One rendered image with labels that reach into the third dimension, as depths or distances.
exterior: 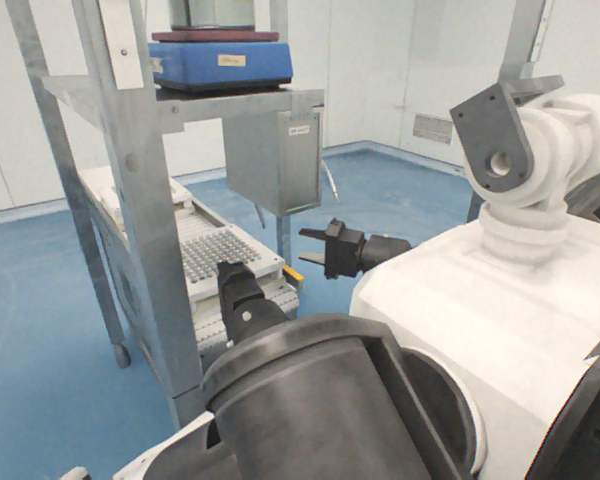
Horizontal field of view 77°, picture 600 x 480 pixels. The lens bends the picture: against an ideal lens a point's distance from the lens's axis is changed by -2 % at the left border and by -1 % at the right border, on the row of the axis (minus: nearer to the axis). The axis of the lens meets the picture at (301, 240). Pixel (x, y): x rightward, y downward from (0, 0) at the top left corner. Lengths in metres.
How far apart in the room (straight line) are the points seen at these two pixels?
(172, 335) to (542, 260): 0.52
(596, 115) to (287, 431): 0.27
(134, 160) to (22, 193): 3.70
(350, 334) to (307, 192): 0.58
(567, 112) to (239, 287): 0.44
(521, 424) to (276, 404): 0.13
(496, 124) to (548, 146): 0.03
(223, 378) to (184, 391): 0.56
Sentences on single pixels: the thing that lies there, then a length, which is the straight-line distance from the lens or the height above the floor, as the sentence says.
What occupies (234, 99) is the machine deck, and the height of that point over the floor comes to 1.34.
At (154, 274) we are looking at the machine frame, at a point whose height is 1.13.
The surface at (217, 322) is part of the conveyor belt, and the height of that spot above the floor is 0.91.
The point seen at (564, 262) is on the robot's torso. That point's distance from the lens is 0.35.
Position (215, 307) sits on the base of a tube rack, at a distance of 0.83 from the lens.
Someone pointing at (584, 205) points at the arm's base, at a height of 1.28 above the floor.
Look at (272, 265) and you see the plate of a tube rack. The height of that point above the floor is 0.98.
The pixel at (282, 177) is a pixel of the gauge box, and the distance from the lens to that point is 0.71.
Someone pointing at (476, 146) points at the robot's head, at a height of 1.37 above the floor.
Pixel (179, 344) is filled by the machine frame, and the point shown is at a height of 0.98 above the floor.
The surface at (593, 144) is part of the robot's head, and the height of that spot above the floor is 1.37.
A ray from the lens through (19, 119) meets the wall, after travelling 4.07.
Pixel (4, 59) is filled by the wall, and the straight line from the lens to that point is 4.03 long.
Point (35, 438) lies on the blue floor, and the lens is 2.04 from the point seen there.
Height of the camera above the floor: 1.43
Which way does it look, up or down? 28 degrees down
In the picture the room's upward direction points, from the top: straight up
